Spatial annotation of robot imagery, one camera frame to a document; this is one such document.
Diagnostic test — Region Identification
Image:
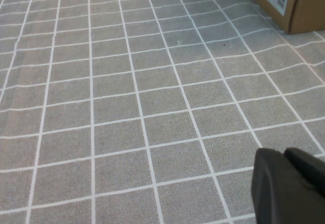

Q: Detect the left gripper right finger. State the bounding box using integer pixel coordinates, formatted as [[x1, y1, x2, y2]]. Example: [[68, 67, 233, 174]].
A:
[[283, 147, 325, 197]]

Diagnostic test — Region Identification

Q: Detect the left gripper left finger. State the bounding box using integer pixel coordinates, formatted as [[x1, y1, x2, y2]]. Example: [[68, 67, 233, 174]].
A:
[[250, 147, 325, 224]]

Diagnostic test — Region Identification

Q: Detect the brown cardboard shoe box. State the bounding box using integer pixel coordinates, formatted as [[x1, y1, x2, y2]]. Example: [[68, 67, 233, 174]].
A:
[[238, 0, 325, 35]]

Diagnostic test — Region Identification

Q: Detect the grey white-checked tablecloth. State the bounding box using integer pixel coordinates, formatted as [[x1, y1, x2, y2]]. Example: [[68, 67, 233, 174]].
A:
[[0, 0, 325, 224]]

